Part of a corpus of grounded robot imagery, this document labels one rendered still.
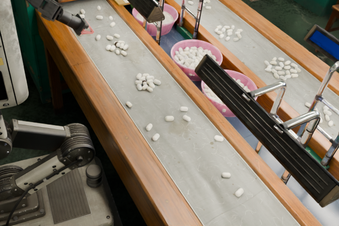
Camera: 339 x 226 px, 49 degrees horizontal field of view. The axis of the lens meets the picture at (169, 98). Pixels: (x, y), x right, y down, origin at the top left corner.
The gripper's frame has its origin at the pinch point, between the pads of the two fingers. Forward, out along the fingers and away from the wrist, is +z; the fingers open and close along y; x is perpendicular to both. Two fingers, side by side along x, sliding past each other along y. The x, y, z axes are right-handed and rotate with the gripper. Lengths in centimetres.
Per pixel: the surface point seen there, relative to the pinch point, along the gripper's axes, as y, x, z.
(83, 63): -10.3, 12.4, -0.4
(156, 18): -28.8, -26.8, 0.8
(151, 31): 10.4, -14.0, 39.6
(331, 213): -119, -17, 47
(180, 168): -81, 7, 10
